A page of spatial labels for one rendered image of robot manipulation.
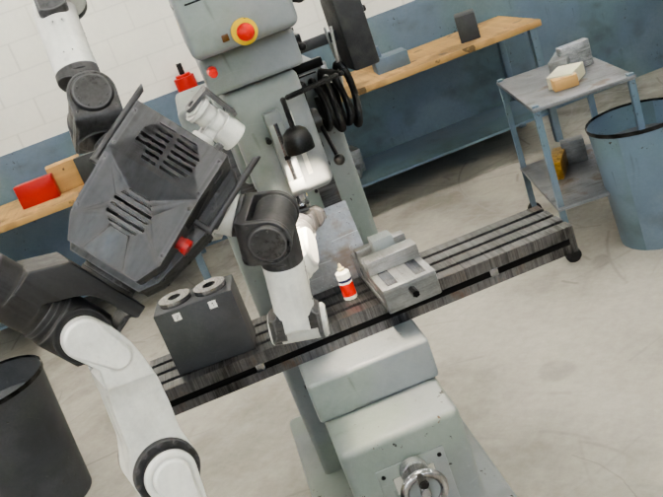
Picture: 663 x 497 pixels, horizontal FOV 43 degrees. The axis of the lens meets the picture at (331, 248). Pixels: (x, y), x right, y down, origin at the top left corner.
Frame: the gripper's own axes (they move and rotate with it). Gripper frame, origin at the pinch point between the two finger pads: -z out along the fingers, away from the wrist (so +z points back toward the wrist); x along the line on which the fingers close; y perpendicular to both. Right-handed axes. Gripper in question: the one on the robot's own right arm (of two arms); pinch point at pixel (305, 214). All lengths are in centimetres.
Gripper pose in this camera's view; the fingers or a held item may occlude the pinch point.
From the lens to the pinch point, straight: 229.8
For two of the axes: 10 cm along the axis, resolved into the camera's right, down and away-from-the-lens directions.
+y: 3.2, 8.9, 3.3
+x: -9.4, 2.6, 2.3
